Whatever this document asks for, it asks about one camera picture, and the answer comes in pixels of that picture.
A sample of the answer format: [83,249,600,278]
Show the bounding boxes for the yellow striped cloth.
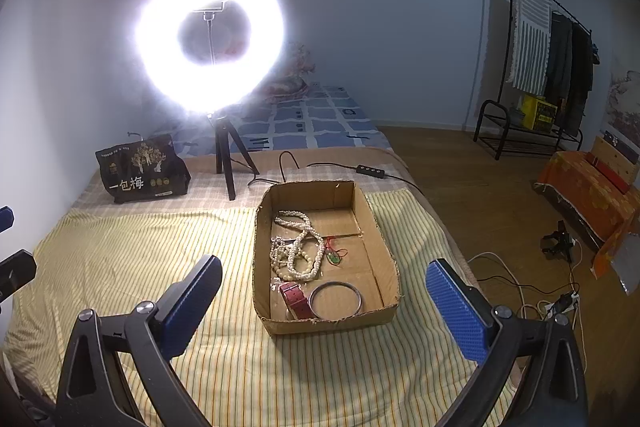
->
[3,190,475,426]

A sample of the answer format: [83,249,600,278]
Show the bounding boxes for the brown cardboard box tray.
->
[253,180,400,336]

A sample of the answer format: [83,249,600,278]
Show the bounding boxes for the red leather strap watch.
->
[271,282,320,321]

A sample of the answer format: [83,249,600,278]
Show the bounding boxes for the red string jade pendant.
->
[323,236,348,267]

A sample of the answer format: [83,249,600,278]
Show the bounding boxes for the white power strip with cables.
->
[468,236,588,362]

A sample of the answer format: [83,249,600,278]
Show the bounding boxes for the blue checkered bed sheet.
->
[169,83,394,155]

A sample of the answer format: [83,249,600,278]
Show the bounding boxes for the cream bead bracelet strand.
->
[268,233,302,281]

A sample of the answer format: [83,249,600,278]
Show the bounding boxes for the mountain landscape painting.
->
[605,55,639,147]

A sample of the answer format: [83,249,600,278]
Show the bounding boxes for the black tripod stand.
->
[207,116,259,200]

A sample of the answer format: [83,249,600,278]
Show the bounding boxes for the beige plaid blanket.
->
[72,165,418,217]

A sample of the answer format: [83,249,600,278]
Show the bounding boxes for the white striped hanging towel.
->
[506,0,551,96]

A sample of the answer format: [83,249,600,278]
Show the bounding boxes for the black printed snack bag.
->
[96,134,191,204]

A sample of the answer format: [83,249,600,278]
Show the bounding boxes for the black metal clothes rack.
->
[473,0,600,160]

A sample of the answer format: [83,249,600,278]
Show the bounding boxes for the dark hanging clothes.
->
[544,12,600,136]

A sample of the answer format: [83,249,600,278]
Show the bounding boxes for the white ring light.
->
[134,0,285,115]

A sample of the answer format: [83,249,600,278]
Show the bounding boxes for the black power cable with remote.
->
[246,149,426,198]

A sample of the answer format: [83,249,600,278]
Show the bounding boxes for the yellow black box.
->
[520,94,558,132]

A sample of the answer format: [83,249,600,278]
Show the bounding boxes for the black metal bangle ring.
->
[307,281,367,322]

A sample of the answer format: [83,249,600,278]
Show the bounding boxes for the orange cloth covered table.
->
[535,150,639,279]

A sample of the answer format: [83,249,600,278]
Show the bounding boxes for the white twisted pearl necklace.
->
[273,209,327,282]

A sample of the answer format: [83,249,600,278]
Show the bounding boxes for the wooden box with red item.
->
[586,136,639,194]

